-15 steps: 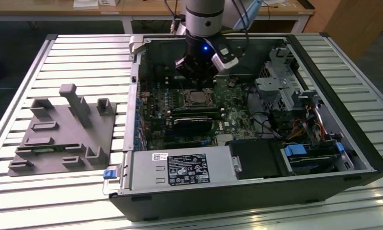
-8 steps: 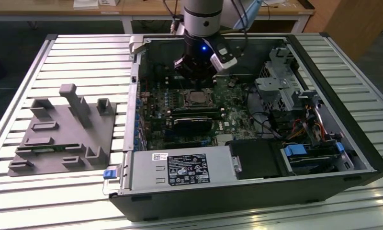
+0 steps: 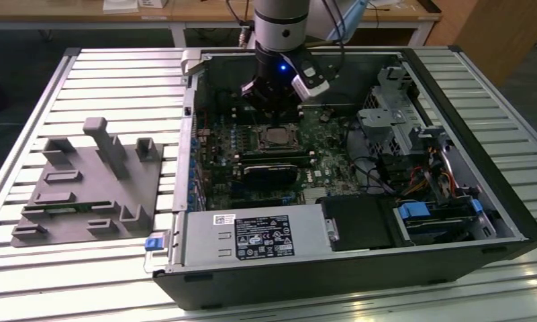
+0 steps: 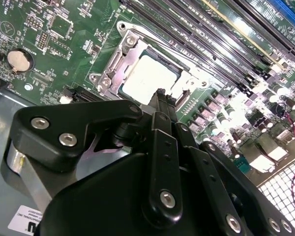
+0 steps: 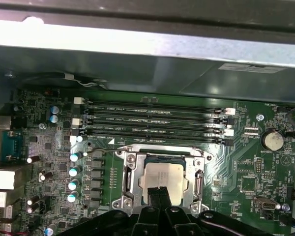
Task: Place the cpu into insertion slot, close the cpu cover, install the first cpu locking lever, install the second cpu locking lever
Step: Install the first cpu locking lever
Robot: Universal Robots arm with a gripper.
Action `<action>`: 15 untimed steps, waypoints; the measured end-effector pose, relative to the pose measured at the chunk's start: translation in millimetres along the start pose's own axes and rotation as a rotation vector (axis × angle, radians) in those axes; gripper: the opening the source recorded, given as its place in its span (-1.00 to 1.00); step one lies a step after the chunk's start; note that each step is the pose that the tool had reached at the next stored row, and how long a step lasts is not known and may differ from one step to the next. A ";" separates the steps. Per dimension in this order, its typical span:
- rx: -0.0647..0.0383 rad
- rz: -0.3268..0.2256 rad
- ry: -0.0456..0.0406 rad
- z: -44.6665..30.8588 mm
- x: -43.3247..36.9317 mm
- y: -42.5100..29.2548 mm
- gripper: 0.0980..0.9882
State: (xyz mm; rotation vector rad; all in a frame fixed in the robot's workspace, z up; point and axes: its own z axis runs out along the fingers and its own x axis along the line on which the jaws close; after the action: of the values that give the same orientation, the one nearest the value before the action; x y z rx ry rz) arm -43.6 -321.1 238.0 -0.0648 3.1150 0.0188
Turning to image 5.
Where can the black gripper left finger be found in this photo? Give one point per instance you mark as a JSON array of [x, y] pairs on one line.
[[153, 196]]

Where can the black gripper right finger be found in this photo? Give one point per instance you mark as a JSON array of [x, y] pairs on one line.
[[165, 196]]

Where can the silver CPU plate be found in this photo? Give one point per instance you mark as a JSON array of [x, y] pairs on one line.
[[162, 172]]

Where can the CPU socket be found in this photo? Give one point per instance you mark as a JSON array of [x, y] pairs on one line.
[[204, 153]]

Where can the green motherboard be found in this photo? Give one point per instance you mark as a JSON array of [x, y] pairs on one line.
[[236, 172]]

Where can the blue top capacitor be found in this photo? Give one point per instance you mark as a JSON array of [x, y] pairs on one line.
[[72, 197], [74, 171], [54, 119], [54, 109], [73, 185], [75, 156]]

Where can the internal USB port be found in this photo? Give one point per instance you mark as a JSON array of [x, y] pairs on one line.
[[265, 204]]

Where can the round coin cell battery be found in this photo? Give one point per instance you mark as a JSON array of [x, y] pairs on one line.
[[273, 140]]

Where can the black open PC case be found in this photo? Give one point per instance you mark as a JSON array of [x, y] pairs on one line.
[[137, 71]]

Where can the blue serial port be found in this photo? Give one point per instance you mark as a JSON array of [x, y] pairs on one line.
[[12, 145]]

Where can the silver rear port block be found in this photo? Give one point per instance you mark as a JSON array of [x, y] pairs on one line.
[[0, 204], [2, 179]]

